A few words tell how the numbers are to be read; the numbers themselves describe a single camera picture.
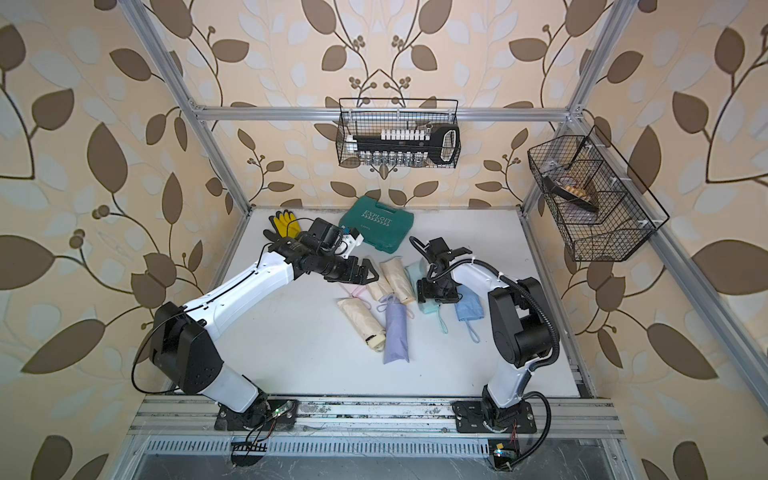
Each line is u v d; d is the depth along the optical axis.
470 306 0.91
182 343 0.43
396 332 0.85
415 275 0.97
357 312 0.89
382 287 0.94
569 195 0.74
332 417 0.76
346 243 0.74
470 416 0.73
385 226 1.10
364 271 0.72
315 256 0.64
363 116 0.91
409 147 0.86
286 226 1.13
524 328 0.48
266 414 0.68
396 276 0.96
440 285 0.79
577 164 0.85
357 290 0.94
